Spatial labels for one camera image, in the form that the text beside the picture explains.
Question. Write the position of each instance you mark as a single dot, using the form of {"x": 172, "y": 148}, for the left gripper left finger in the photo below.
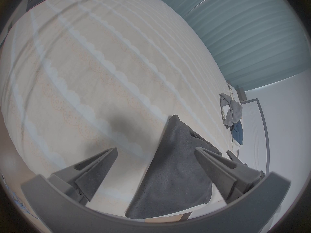
{"x": 94, "y": 171}

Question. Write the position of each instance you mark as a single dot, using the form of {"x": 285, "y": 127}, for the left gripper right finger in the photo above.
{"x": 223, "y": 173}

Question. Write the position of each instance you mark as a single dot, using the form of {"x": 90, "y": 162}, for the black T-shirt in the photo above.
{"x": 175, "y": 169}

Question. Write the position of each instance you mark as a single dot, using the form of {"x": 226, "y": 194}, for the pile of clothes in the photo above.
{"x": 234, "y": 110}

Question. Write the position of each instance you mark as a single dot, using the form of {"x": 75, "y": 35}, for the bed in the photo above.
{"x": 97, "y": 81}

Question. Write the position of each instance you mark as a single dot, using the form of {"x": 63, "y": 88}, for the dark blue garment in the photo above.
{"x": 238, "y": 132}

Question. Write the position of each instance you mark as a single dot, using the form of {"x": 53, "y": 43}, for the grey bedside table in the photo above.
{"x": 241, "y": 93}

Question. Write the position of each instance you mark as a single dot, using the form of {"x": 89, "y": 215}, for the white printed pillow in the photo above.
{"x": 232, "y": 91}

